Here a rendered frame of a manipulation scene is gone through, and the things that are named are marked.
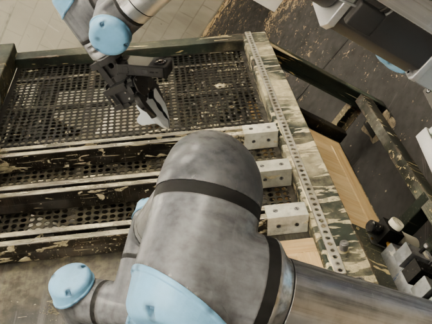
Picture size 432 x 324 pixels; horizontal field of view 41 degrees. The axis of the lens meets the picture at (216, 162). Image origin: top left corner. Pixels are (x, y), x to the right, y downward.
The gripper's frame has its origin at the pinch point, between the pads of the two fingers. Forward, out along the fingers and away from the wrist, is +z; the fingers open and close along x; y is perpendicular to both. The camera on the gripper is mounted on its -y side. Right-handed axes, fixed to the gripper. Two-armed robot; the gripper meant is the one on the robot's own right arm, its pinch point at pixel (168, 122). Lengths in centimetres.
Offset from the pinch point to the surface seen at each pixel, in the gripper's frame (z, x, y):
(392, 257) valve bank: 70, -17, -25
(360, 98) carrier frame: 102, -172, 5
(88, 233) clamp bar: 26, -6, 49
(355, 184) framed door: 110, -109, 8
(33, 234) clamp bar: 18, -3, 64
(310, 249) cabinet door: 61, -17, -4
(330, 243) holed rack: 61, -17, -10
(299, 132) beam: 55, -75, 4
